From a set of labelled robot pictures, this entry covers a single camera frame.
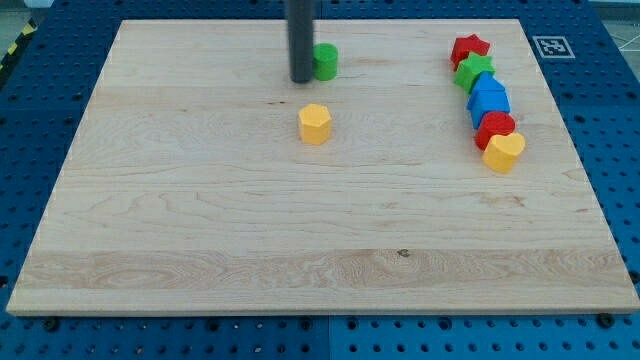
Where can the green star block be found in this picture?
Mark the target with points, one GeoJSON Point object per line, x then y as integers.
{"type": "Point", "coordinates": [471, 68]}

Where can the green cylinder block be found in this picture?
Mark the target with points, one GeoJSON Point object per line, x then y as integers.
{"type": "Point", "coordinates": [325, 58]}

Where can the red star block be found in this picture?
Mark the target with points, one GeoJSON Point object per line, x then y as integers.
{"type": "Point", "coordinates": [463, 46]}

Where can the yellow heart block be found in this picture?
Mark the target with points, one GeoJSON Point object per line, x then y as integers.
{"type": "Point", "coordinates": [503, 151]}

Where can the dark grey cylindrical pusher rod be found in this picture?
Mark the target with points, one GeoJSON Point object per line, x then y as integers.
{"type": "Point", "coordinates": [300, 33]}

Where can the red cylinder block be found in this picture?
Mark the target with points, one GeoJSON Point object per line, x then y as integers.
{"type": "Point", "coordinates": [493, 123]}

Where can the white fiducial marker tag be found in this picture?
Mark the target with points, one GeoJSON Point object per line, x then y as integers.
{"type": "Point", "coordinates": [553, 47]}

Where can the yellow hexagon block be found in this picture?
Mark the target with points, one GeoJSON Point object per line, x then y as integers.
{"type": "Point", "coordinates": [314, 124]}

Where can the light wooden board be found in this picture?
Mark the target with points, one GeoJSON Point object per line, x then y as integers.
{"type": "Point", "coordinates": [187, 190]}

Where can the blue house-shaped block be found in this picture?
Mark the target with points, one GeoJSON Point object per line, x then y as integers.
{"type": "Point", "coordinates": [487, 95]}

